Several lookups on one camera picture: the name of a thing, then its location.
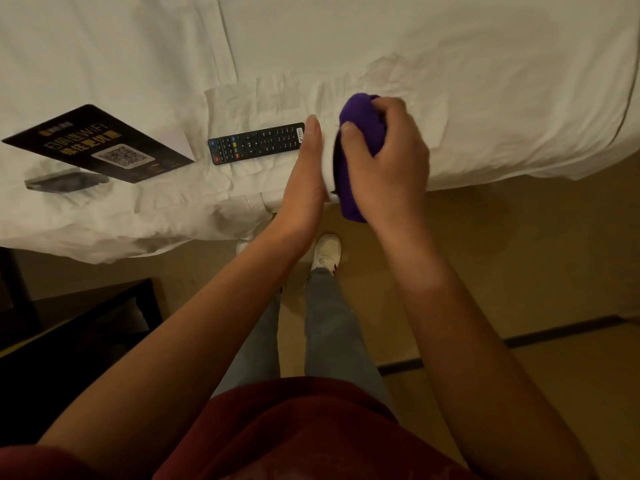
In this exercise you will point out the person's left hand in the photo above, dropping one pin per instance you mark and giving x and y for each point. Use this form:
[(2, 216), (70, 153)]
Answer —
[(305, 194)]

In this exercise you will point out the person's right hand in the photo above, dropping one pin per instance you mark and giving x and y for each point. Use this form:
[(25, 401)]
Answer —
[(395, 169)]

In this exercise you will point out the person's right thumb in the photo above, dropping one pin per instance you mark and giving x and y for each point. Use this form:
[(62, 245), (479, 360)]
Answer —
[(356, 142)]

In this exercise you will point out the person's left fingers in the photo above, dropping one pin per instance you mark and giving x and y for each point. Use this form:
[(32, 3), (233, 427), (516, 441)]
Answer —
[(311, 144)]

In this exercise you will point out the purple cloth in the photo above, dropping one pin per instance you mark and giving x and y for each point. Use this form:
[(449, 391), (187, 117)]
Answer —
[(361, 119)]

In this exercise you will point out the person's right forearm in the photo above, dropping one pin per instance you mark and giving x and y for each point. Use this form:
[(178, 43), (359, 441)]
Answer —
[(465, 354)]

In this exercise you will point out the person's left forearm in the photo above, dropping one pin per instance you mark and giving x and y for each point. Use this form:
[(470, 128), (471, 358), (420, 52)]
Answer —
[(190, 339)]

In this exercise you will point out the black remote control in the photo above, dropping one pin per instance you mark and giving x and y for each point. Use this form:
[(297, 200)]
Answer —
[(255, 143)]

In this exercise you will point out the white right shoe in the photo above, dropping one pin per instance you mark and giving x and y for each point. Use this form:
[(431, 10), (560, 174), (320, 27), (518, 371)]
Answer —
[(327, 252)]

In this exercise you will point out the white shoe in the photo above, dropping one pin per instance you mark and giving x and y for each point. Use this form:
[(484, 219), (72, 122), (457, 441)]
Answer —
[(327, 252), (247, 239)]

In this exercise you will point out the white left shoe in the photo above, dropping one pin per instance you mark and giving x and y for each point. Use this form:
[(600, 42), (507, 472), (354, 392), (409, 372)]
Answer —
[(247, 239)]

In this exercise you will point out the white bed sheet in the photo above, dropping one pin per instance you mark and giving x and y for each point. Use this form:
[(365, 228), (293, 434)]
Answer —
[(500, 69)]

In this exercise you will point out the grey jeans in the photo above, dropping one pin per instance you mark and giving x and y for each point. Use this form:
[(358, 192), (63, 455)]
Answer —
[(335, 334)]

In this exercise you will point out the black printed card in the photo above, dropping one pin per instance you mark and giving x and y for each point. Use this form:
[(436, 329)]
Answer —
[(95, 144)]

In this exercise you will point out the small dark flat device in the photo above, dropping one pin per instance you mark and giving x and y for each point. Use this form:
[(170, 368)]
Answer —
[(65, 181)]

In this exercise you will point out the dark red shirt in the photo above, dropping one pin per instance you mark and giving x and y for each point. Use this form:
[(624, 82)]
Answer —
[(300, 434)]

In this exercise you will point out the black bedside table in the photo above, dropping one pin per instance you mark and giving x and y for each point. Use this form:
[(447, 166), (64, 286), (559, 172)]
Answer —
[(55, 354)]

